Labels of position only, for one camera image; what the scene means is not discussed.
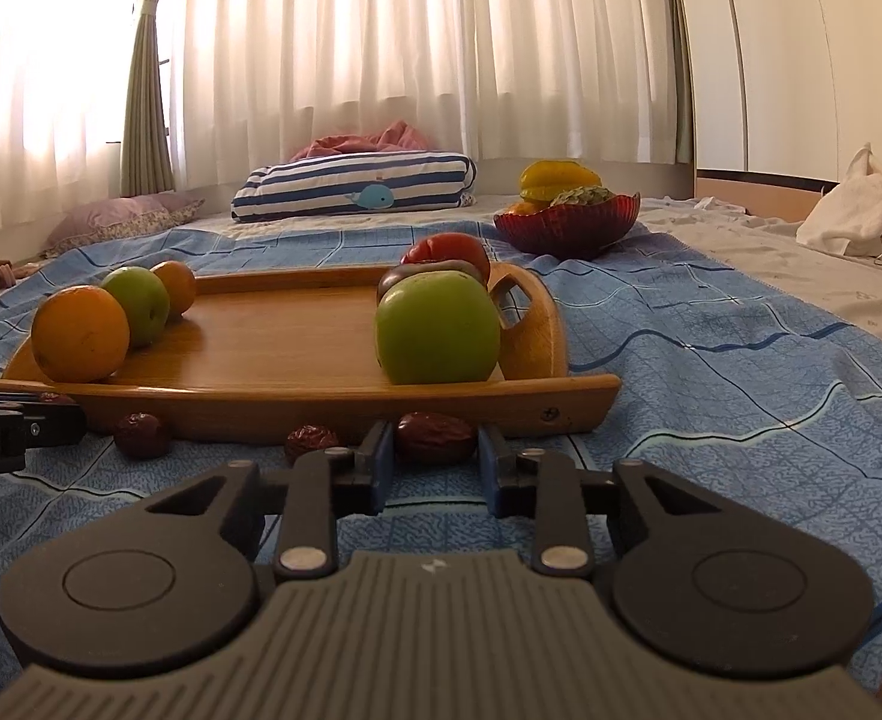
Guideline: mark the large orange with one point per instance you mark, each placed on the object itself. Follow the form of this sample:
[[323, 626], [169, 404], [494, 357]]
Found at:
[[80, 335]]

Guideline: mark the small orange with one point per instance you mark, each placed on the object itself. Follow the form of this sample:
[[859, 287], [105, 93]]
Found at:
[[181, 286]]

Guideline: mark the blue striped whale pillow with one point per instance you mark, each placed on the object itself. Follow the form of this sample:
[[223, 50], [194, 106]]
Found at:
[[349, 184]]

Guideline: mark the white wardrobe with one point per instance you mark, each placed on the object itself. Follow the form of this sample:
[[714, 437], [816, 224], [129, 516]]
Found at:
[[785, 87]]

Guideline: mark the yellow starfruit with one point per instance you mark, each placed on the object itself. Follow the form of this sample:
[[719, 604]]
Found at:
[[543, 180]]

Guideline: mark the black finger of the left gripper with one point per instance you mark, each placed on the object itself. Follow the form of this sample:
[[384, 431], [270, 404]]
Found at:
[[27, 423]]

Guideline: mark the green custard apple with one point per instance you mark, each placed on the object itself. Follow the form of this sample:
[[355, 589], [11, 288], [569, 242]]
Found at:
[[588, 195]]

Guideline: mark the green apple left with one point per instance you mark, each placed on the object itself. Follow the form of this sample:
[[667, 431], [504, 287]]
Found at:
[[144, 299]]

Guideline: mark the green apple right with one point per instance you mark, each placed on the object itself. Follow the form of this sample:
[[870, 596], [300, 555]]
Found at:
[[439, 328]]

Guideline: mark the white cloth bundle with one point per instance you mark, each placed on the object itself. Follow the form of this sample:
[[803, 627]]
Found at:
[[847, 221]]

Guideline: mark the red glass fruit bowl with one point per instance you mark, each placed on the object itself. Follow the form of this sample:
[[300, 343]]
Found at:
[[570, 231]]

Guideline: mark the red jujube date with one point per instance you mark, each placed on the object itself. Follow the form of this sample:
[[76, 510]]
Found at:
[[141, 437], [52, 397], [434, 435], [306, 439]]

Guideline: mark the red tomato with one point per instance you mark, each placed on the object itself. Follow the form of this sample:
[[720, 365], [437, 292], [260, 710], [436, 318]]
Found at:
[[450, 246]]

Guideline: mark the pink crumpled blanket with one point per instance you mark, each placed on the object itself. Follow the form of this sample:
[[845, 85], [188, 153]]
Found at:
[[399, 136]]

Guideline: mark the olive green drape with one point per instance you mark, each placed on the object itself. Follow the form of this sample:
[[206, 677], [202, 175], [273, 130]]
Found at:
[[145, 162]]

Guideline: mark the wooden serving tray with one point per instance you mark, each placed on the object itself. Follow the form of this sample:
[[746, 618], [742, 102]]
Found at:
[[263, 352]]

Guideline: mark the purple floral pillow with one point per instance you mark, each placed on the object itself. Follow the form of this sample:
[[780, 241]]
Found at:
[[121, 218]]

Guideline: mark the white sheer curtain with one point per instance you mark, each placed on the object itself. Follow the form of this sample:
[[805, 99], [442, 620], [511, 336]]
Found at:
[[251, 82]]

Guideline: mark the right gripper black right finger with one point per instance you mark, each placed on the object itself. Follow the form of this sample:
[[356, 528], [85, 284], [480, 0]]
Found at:
[[560, 497]]

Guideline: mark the orange fruit in bowl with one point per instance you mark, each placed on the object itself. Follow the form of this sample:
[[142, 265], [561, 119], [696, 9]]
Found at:
[[526, 207]]

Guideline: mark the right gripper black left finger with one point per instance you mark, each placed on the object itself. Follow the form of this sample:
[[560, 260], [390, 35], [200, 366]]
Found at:
[[239, 521]]

